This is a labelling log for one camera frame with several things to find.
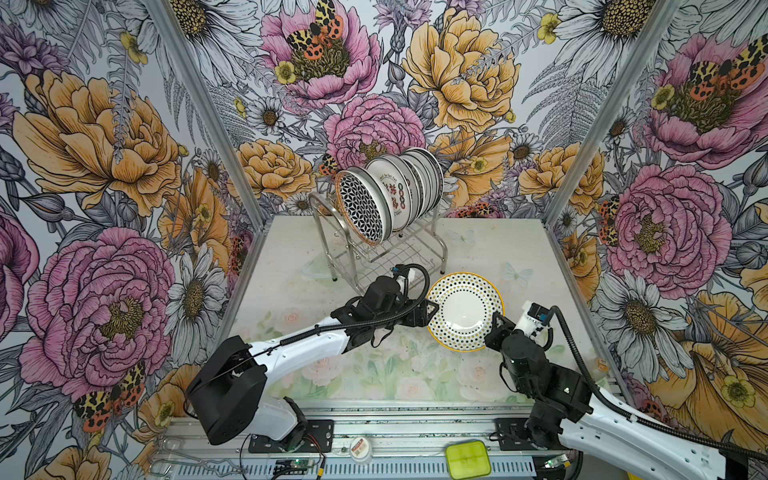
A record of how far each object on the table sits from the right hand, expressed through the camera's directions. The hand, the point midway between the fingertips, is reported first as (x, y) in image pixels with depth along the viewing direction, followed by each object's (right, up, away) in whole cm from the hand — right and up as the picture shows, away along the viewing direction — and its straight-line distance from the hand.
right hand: (492, 323), depth 77 cm
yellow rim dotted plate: (-5, +4, +4) cm, 8 cm away
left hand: (-16, +2, +3) cm, 17 cm away
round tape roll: (-32, -23, -13) cm, 42 cm away
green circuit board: (-48, -32, -6) cm, 58 cm away
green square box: (-8, -29, -7) cm, 31 cm away
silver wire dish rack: (-15, +21, +29) cm, 39 cm away
